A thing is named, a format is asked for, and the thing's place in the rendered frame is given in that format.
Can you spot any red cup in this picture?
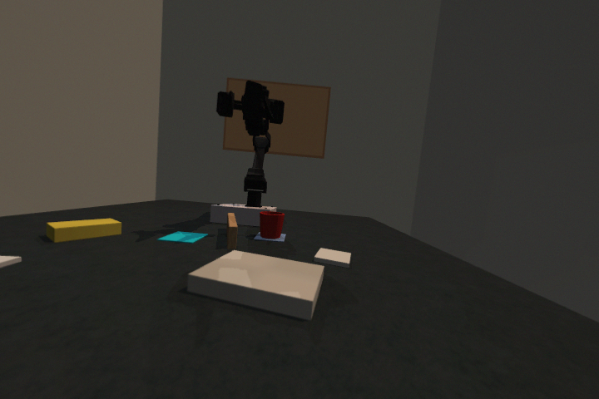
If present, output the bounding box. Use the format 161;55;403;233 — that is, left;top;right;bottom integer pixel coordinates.
260;211;285;239

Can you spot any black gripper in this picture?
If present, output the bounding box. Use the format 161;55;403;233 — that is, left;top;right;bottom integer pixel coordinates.
216;91;285;126

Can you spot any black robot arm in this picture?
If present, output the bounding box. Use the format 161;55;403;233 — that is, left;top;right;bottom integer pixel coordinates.
241;81;270;208

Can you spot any yellow rectangular block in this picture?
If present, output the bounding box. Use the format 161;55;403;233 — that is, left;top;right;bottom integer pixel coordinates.
47;219;121;242

